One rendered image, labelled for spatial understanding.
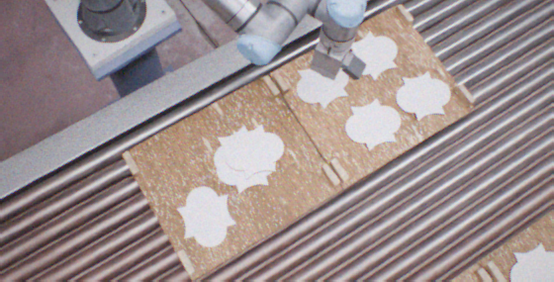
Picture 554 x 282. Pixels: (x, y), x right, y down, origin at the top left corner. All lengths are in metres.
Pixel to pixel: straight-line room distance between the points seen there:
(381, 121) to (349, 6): 0.43
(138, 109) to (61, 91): 1.13
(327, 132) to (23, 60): 1.62
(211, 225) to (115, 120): 0.36
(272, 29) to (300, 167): 0.43
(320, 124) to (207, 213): 0.35
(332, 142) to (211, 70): 0.37
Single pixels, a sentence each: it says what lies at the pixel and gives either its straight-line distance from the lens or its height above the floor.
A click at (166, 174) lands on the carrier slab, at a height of 0.94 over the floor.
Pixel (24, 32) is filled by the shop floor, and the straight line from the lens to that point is 2.78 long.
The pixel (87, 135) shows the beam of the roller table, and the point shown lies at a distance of 1.51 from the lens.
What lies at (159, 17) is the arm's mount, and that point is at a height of 0.90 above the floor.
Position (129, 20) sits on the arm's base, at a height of 0.93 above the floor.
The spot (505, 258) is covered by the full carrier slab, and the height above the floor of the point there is 0.94.
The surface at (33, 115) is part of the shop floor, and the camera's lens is 2.60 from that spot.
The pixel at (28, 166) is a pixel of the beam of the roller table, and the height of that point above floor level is 0.91.
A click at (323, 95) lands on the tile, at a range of 1.48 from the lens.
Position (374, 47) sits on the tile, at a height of 0.94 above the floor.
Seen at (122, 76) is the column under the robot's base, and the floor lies 0.66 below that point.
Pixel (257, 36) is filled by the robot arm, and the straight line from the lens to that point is 1.10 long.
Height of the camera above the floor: 2.30
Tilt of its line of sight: 70 degrees down
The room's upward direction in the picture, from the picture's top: 8 degrees clockwise
